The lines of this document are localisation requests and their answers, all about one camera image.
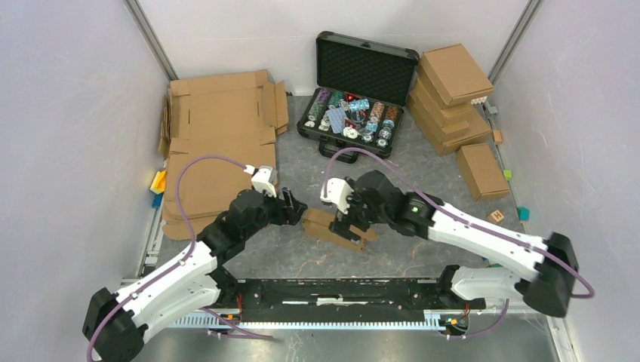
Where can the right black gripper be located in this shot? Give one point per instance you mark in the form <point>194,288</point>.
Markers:
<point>341,225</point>

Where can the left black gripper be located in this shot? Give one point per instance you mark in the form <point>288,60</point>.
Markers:
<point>291,213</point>

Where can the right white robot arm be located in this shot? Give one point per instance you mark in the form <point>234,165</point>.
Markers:
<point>540,272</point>

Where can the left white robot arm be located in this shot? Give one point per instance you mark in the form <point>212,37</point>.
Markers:
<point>118,324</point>

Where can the large bottom cardboard box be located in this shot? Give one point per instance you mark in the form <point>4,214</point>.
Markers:
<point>471,129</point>

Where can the small folded cardboard box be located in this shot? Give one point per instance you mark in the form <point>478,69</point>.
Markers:
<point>481,172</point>

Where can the stack of flat cardboard sheets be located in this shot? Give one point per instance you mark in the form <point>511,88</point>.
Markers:
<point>209,124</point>

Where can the black poker chip case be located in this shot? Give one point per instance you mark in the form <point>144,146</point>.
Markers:
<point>362,88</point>

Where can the yellow orange block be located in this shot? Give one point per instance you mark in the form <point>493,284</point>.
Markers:
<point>158,183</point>

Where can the wooden letter H block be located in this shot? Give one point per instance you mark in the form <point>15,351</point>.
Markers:
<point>496,217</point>

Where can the small wooden cube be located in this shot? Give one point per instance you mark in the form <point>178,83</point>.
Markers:
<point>497,137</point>

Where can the teal block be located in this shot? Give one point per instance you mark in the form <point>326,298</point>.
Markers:
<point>523,214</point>

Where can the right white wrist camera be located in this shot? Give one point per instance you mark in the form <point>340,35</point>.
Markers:
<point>336,191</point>

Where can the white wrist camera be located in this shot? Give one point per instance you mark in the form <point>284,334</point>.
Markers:
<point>263,179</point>
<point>336,191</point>

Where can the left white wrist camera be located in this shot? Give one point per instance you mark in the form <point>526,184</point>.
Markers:
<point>263,179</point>

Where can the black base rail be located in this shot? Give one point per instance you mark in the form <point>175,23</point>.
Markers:
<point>339,300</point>

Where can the blue block at left wall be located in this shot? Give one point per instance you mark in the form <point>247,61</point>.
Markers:
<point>157,201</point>

